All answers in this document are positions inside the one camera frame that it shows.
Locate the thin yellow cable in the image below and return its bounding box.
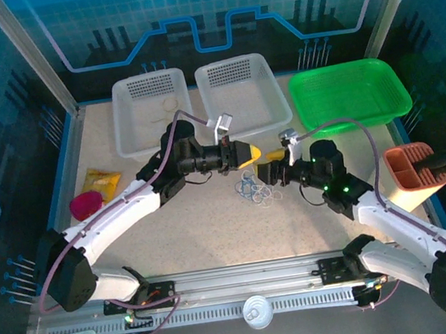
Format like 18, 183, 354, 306
146, 96, 182, 125

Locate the white perforated plastic basket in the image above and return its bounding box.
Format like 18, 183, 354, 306
193, 49, 297, 145
106, 66, 199, 163

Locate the green plastic basket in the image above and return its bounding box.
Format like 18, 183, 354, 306
285, 53, 416, 141

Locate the orange white utensil holder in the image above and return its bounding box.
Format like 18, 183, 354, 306
369, 137, 446, 217

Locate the yellow snack packet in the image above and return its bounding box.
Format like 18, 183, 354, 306
81, 163, 125, 206

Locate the pink bowl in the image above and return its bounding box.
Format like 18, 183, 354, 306
67, 188, 107, 223

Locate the silver tin can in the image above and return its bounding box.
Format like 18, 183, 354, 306
240, 292, 276, 332

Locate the aluminium mounting rail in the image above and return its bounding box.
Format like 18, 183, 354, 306
97, 237, 424, 318

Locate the black handle tool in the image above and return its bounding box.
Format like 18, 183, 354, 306
411, 151, 446, 183

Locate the white slotted cable duct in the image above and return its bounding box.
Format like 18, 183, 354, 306
45, 285, 361, 334

